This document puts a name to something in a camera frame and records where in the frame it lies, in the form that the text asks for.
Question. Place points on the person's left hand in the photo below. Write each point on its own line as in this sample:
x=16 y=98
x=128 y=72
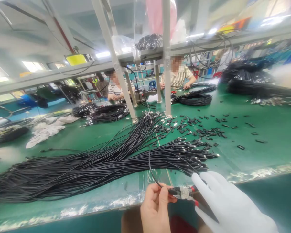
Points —
x=152 y=213

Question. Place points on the person's right hand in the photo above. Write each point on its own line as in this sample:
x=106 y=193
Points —
x=232 y=206

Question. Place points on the brown cardboard box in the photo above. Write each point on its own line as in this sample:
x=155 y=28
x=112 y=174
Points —
x=131 y=222

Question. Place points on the scattered black connector shells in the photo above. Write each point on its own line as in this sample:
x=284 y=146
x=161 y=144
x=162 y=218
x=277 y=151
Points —
x=208 y=132

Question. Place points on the pile of metal connectors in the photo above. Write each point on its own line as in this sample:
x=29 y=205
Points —
x=274 y=101

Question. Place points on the silver machine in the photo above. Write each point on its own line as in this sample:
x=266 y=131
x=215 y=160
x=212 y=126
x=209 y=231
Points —
x=144 y=95

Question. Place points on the white cloth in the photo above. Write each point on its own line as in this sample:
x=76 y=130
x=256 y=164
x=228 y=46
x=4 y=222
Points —
x=46 y=131

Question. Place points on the clear bag of black parts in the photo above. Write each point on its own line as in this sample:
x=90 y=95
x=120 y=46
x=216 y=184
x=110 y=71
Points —
x=149 y=42

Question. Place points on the yellow label box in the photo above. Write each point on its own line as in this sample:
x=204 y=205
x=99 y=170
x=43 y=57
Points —
x=75 y=59

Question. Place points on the pink plastic bag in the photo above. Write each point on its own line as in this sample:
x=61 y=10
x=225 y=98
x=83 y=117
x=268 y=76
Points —
x=155 y=17

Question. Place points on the grey metal shelf frame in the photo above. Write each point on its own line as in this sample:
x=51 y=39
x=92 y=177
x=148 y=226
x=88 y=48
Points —
x=106 y=36

